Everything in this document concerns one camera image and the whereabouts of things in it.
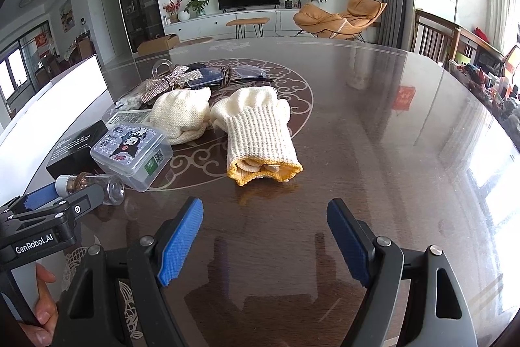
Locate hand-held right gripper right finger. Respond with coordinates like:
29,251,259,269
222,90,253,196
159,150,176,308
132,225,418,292
327,197,478,347

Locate cluttered side shelf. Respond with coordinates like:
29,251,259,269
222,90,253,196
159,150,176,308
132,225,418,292
447,44,520,124

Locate framed painting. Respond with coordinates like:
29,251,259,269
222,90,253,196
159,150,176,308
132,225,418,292
59,0,76,33

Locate white power bank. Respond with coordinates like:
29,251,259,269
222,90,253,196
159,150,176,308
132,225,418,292
106,109,153,128

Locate orange lounge chair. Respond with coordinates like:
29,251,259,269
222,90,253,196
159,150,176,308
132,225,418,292
293,0,388,43

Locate cotton swab pack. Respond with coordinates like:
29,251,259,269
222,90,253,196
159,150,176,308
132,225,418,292
114,89,151,112

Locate red flower vase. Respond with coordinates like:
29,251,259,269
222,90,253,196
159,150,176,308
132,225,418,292
163,0,183,23

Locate clear glasses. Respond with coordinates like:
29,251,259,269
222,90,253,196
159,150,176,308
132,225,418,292
231,63,274,84

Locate wooden dining chair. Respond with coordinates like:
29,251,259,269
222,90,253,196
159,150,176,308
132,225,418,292
75,34,98,61

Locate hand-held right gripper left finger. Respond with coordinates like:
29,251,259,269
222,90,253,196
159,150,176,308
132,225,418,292
53,197,204,347

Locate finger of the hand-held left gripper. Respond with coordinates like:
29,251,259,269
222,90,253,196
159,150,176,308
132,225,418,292
11,183,103,224
0,183,61,216

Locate cream knit glove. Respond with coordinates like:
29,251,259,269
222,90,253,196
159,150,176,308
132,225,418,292
210,86,304,188
147,87,213,145

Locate green potted plant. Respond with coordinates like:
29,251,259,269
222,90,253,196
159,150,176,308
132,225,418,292
184,0,212,18

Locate orange padded bench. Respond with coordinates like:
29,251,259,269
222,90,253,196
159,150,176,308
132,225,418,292
226,17,271,40

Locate white television cabinet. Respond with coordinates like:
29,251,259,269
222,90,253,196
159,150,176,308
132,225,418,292
164,7,309,43

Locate clear cartoon-print floss box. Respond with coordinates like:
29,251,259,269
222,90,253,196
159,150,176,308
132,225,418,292
90,121,174,193

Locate white door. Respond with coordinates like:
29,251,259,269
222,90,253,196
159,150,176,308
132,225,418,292
98,0,123,63

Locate rhinestone bow hair claw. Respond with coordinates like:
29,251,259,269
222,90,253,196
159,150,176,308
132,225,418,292
140,60,212,104

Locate dark blue hair accessory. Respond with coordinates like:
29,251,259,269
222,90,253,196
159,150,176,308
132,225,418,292
202,66,223,86

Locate small glass vial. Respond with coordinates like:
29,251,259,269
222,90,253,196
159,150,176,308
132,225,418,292
55,173,125,206

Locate black cardboard box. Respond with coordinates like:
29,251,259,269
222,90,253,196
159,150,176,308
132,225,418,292
46,119,110,183

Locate person's left hand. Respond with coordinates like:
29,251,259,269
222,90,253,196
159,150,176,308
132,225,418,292
18,262,58,344

